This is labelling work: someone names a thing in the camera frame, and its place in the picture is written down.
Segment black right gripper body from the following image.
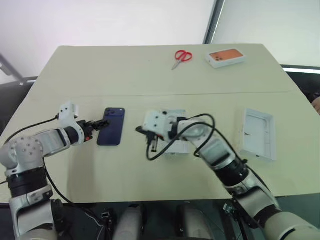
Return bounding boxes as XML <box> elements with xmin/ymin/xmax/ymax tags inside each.
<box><xmin>139</xmin><ymin>128</ymin><xmax>164</xmax><ymax>144</ymax></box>

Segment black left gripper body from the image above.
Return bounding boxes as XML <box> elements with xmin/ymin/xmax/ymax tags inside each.
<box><xmin>76</xmin><ymin>120</ymin><xmax>95</xmax><ymax>143</ymax></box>

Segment dark blue smartphone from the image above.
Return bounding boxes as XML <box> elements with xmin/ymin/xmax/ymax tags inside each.
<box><xmin>96</xmin><ymin>107</ymin><xmax>126</xmax><ymax>147</ymax></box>

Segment white box with orange phone print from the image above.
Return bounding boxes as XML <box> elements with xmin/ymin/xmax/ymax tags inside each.
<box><xmin>205</xmin><ymin>47</ymin><xmax>248</xmax><ymax>69</ymax></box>

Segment white phone box lid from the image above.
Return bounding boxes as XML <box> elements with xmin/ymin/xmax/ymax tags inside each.
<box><xmin>238</xmin><ymin>107</ymin><xmax>278</xmax><ymax>163</ymax></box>

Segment grey rounded leg cover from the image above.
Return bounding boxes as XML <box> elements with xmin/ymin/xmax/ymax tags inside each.
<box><xmin>178</xmin><ymin>206</ymin><xmax>215</xmax><ymax>240</ymax></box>
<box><xmin>113</xmin><ymin>204</ymin><xmax>144</xmax><ymax>240</ymax></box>

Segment black side table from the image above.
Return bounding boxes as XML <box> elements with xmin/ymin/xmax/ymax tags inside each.
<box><xmin>279</xmin><ymin>63</ymin><xmax>320</xmax><ymax>103</ymax></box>

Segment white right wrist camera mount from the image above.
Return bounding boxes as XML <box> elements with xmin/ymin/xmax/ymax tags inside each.
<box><xmin>141</xmin><ymin>109</ymin><xmax>174</xmax><ymax>141</ymax></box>

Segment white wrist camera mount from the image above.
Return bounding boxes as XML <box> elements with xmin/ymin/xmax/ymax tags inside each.
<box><xmin>58</xmin><ymin>101</ymin><xmax>80</xmax><ymax>129</ymax></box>
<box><xmin>141</xmin><ymin>109</ymin><xmax>174</xmax><ymax>141</ymax></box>

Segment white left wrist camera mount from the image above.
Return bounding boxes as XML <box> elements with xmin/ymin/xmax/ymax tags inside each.
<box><xmin>58</xmin><ymin>101</ymin><xmax>80</xmax><ymax>129</ymax></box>

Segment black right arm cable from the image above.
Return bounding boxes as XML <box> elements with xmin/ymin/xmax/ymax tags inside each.
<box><xmin>145</xmin><ymin>113</ymin><xmax>270</xmax><ymax>193</ymax></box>

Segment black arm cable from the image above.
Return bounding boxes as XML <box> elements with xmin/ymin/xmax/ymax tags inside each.
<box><xmin>2</xmin><ymin>113</ymin><xmax>76</xmax><ymax>205</ymax></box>
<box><xmin>145</xmin><ymin>113</ymin><xmax>270</xmax><ymax>193</ymax></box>

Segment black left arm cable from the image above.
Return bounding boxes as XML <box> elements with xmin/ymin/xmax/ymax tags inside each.
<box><xmin>2</xmin><ymin>113</ymin><xmax>76</xmax><ymax>205</ymax></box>

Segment red handled scissors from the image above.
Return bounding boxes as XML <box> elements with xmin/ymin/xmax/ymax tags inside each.
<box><xmin>171</xmin><ymin>50</ymin><xmax>194</xmax><ymax>71</ymax></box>

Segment grey metal frame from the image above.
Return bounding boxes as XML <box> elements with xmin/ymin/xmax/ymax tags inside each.
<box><xmin>0</xmin><ymin>52</ymin><xmax>37</xmax><ymax>87</ymax></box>

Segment dark window frame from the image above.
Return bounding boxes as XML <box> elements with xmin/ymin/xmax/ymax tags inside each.
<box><xmin>202</xmin><ymin>0</ymin><xmax>227</xmax><ymax>45</ymax></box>

